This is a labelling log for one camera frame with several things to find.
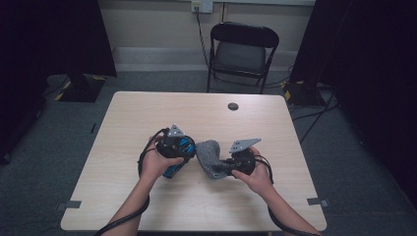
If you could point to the blue toy car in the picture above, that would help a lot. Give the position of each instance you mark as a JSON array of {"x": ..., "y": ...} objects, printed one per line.
[{"x": 187, "y": 146}]

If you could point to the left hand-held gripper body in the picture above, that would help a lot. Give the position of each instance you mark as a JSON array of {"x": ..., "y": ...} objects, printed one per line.
[{"x": 170, "y": 147}]

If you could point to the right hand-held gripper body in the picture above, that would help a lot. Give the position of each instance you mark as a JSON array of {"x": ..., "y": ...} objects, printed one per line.
[{"x": 244, "y": 162}]

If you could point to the black folding chair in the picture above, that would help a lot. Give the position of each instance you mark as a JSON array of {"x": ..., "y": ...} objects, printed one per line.
[{"x": 241, "y": 57}]

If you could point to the grey tape strip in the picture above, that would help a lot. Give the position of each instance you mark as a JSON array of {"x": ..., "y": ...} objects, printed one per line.
[
  {"x": 70, "y": 205},
  {"x": 316, "y": 201}
]

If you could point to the grey towel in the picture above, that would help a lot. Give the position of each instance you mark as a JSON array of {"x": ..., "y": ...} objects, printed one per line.
[{"x": 209, "y": 155}]

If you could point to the person's left hand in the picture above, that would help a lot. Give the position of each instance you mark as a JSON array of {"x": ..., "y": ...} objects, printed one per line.
[{"x": 154, "y": 167}]

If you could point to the black stand base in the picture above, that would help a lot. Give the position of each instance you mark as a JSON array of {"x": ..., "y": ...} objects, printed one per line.
[
  {"x": 82, "y": 91},
  {"x": 303, "y": 95}
]

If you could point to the white wall socket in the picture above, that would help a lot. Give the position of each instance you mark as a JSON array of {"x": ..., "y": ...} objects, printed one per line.
[{"x": 205, "y": 6}]

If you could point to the black curtain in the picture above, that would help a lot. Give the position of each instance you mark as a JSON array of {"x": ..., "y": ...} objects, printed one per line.
[
  {"x": 370, "y": 65},
  {"x": 49, "y": 39}
]

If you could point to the person's right hand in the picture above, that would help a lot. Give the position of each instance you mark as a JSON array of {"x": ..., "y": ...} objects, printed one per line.
[{"x": 259, "y": 178}]

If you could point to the small black floor object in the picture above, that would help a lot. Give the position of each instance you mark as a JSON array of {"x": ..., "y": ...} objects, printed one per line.
[{"x": 93, "y": 128}]

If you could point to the black table grommet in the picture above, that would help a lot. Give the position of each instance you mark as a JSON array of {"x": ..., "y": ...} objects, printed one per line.
[{"x": 233, "y": 106}]

